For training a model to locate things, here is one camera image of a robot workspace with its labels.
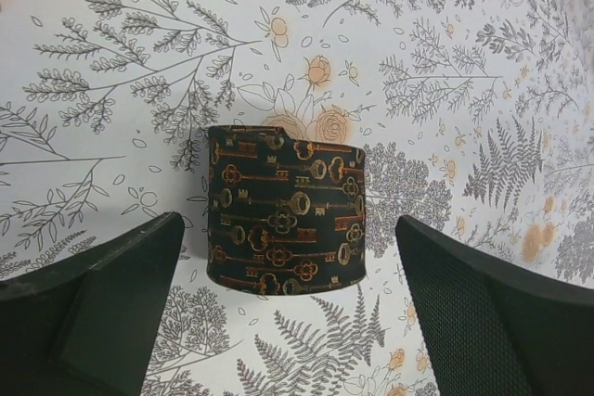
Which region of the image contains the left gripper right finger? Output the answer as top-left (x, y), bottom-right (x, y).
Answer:
top-left (395, 215), bottom-right (593, 395)

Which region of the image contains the black tie with gold keys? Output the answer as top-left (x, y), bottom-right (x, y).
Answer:
top-left (206, 125), bottom-right (367, 296)

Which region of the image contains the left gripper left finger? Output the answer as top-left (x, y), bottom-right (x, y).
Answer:
top-left (1, 212), bottom-right (185, 395)

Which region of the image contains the floral patterned table mat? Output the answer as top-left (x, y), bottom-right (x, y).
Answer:
top-left (1, 0), bottom-right (593, 395)

